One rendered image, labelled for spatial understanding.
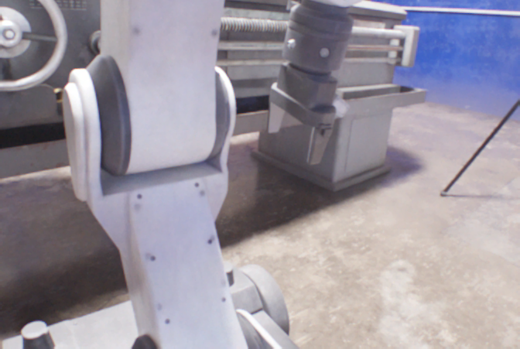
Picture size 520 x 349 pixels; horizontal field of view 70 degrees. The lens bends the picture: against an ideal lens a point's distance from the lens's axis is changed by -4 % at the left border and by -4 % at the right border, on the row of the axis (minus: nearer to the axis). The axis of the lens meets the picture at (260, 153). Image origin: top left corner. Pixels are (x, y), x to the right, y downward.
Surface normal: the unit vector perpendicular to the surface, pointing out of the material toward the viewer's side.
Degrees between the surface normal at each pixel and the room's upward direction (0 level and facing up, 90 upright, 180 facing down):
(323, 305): 0
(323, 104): 102
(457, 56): 90
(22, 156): 90
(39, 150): 90
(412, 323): 0
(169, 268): 60
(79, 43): 90
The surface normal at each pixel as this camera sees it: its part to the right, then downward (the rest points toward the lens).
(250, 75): 0.66, 0.28
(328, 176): -0.75, 0.17
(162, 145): 0.54, 0.53
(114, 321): 0.06, -0.94
